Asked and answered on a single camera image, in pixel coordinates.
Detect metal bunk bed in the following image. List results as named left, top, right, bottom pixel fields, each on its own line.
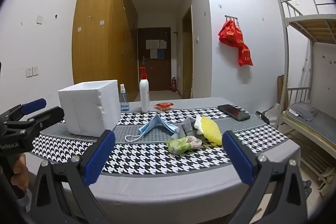
left=275, top=0, right=336, bottom=190

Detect red snack packet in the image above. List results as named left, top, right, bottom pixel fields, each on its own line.
left=154, top=102, right=175, bottom=111

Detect grey tablecloth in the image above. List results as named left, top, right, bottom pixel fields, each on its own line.
left=26, top=97, right=301, bottom=224

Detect green floral plastic bag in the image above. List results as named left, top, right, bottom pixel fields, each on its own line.
left=167, top=135, right=203, bottom=154

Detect black smartphone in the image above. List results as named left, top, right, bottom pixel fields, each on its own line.
left=217, top=104, right=251, bottom=122

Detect yellow sponge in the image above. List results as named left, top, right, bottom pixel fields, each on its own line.
left=200, top=117, right=222, bottom=146

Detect white foam box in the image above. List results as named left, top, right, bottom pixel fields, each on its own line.
left=58, top=80, right=121, bottom=137

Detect person's left hand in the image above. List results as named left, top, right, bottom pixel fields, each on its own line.
left=12, top=153, right=30, bottom=191

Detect dark brown door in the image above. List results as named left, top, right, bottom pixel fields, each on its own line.
left=138, top=27, right=172, bottom=91

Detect wooden wardrobe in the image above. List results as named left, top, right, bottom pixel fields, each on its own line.
left=72, top=0, right=139, bottom=102

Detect white pump lotion bottle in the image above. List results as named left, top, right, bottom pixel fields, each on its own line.
left=137, top=67, right=150, bottom=113

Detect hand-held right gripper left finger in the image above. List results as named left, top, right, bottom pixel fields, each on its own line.
left=30, top=130, right=116, bottom=224

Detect wooden side door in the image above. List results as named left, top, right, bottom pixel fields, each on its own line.
left=182, top=6, right=194, bottom=99

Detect wooden boards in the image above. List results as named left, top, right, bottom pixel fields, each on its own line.
left=278, top=75, right=289, bottom=112

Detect grey sock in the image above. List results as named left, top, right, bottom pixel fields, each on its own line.
left=171, top=117, right=202, bottom=139

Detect white cloth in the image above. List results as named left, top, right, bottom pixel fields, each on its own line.
left=194, top=115, right=208, bottom=135

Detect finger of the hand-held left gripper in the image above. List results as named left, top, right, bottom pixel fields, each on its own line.
left=0, top=98, right=47, bottom=122
left=5, top=106, right=65, bottom=136

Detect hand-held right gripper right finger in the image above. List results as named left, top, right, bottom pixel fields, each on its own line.
left=222, top=130, right=309, bottom=224

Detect blue face mask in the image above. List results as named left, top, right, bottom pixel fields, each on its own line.
left=125, top=114, right=178, bottom=142

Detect grey clothing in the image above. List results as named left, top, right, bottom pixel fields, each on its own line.
left=290, top=103, right=320, bottom=121

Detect clear blue spray bottle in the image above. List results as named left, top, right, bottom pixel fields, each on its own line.
left=119, top=84, right=130, bottom=112

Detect red printed plastic bag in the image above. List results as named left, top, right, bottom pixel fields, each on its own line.
left=218, top=19, right=243, bottom=47
left=238, top=43, right=253, bottom=67

